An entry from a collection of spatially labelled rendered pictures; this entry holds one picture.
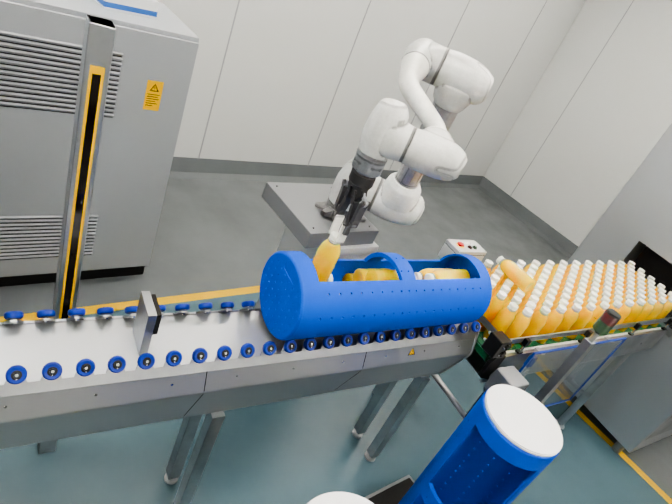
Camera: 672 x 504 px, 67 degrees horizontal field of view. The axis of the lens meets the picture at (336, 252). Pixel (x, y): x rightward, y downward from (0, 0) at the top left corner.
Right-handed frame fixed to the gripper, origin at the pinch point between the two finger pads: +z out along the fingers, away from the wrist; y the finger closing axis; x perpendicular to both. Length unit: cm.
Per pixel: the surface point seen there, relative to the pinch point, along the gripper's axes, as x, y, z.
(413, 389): 73, 7, 82
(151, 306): -51, 1, 27
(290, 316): -11.7, 9.1, 26.7
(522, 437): 50, 62, 33
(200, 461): -24, 9, 99
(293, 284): -11.2, 3.7, 18.5
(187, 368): -41, 11, 43
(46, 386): -76, 11, 43
